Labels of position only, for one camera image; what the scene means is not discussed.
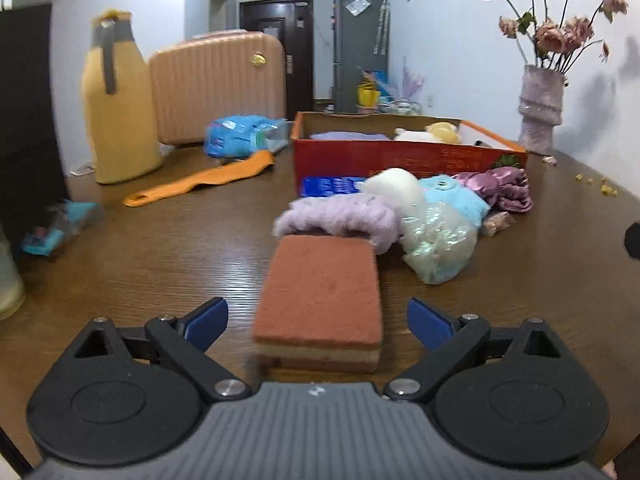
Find black monitor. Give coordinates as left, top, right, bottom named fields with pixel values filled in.
left=0, top=4, right=71, bottom=261

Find white soft ball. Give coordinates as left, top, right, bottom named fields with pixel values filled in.
left=361, top=167, right=428, bottom=221

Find purple dried plant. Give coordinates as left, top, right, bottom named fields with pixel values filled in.
left=400, top=57, right=426, bottom=101

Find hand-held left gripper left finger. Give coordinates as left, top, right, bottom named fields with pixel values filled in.
left=62, top=296, right=252, bottom=403

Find brown scrub sponge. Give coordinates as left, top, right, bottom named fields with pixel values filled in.
left=251, top=235, right=385, bottom=374

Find clear bag with blue packet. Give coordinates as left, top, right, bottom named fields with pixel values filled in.
left=20, top=200, right=103, bottom=261

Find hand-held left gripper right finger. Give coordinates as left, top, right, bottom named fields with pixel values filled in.
left=382, top=297, right=571, bottom=403

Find light purple towel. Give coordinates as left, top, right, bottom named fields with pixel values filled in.
left=311, top=131, right=392, bottom=142

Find yellow plush toy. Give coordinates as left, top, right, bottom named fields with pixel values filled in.
left=425, top=121, right=462, bottom=145

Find grey refrigerator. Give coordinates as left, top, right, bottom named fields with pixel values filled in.
left=332, top=0, right=391, bottom=115

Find white plush toy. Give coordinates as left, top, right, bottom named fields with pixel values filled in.
left=392, top=127, right=431, bottom=143

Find red cardboard box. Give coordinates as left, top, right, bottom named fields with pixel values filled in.
left=290, top=111, right=530, bottom=198

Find scattered dried petals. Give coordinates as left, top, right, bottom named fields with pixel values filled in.
left=542, top=155, right=618, bottom=197

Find folded umbrella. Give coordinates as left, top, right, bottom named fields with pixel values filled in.
left=375, top=0, right=391, bottom=56

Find purple fluffy headband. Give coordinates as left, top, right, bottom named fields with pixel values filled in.
left=272, top=194, right=401, bottom=255

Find small brown wrapped item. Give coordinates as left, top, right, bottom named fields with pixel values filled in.
left=481, top=211, right=512, bottom=236

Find pale pink vase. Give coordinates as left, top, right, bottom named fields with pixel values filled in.
left=517, top=64, right=571, bottom=156

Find yellow thermos jug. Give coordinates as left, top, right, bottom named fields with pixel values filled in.
left=81, top=8, right=166, bottom=185

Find clear plastic bag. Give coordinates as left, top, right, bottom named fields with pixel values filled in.
left=400, top=202, right=478, bottom=285

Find dark brown door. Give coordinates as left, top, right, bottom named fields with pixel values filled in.
left=239, top=0, right=315, bottom=121

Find light blue plush toy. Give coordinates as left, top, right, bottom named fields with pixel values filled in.
left=419, top=174, right=491, bottom=233

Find blue packet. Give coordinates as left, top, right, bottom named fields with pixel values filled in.
left=300, top=176, right=368, bottom=198

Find orange strap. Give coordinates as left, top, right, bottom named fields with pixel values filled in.
left=122, top=150, right=276, bottom=208

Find white container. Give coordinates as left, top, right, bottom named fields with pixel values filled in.
left=0, top=230, right=26, bottom=321

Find blue tissue pack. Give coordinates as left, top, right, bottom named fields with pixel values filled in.
left=202, top=115, right=291, bottom=158

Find pink hard-shell suitcase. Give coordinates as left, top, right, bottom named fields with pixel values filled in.
left=148, top=31, right=287, bottom=148

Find dried pink roses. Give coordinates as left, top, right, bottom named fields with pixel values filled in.
left=477, top=0, right=630, bottom=76

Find pink satin cloth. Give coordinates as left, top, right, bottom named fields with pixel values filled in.
left=452, top=167, right=533, bottom=213

